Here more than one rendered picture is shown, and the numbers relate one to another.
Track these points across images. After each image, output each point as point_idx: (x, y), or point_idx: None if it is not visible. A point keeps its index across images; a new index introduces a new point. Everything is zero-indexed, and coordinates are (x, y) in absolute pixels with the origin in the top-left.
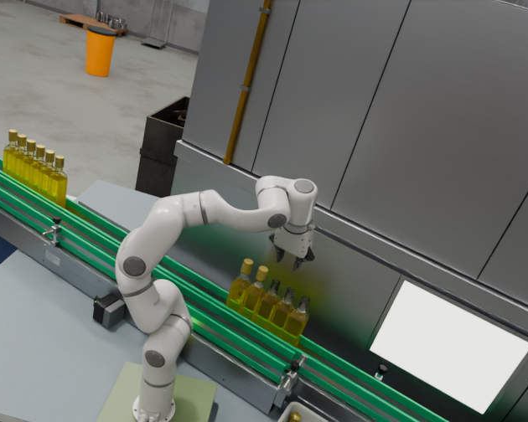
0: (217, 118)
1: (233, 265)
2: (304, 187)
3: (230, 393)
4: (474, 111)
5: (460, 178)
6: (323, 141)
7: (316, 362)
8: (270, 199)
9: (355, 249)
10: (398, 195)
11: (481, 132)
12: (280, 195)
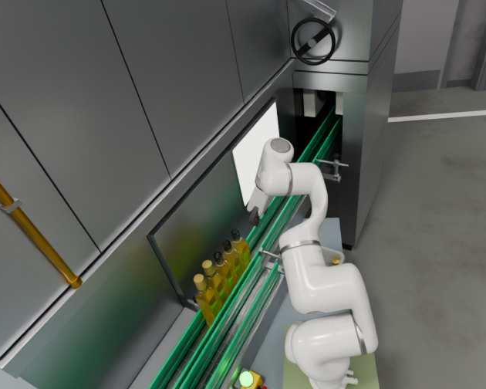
0: (12, 277)
1: (156, 315)
2: (283, 145)
3: (275, 322)
4: (183, 0)
5: (206, 57)
6: (126, 144)
7: (264, 241)
8: (308, 173)
9: (203, 175)
10: (192, 112)
11: (194, 12)
12: (300, 164)
